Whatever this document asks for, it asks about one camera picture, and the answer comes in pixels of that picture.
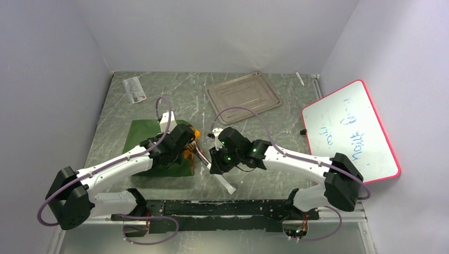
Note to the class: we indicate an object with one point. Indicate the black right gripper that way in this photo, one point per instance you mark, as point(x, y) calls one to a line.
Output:
point(218, 166)

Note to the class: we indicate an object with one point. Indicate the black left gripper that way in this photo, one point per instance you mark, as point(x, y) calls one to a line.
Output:
point(182, 150)

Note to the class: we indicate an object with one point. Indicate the orange fake braided bread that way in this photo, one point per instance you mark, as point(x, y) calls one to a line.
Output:
point(194, 142)

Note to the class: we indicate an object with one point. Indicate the metal tongs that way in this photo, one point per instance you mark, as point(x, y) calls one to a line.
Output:
point(194, 149)

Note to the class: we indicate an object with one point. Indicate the metal baking tray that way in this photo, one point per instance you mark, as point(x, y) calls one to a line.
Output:
point(252, 91)

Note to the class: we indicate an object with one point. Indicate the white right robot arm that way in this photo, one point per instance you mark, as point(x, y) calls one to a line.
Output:
point(338, 181)

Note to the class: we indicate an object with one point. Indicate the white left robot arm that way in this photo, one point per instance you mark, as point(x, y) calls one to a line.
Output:
point(78, 195)

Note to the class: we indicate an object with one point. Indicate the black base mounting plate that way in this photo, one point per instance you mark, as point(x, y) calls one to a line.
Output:
point(162, 216)

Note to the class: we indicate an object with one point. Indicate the white paper receipt card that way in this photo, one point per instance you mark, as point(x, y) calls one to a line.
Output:
point(134, 90)

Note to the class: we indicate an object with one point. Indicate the white marker pen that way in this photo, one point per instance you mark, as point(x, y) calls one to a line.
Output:
point(300, 78)

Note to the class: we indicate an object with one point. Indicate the pink framed whiteboard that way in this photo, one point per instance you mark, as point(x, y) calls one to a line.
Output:
point(346, 121)

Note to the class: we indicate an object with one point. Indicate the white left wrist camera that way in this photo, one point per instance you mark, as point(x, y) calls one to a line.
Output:
point(167, 122)

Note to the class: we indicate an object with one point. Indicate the aluminium rail frame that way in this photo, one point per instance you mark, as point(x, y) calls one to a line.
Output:
point(334, 232)

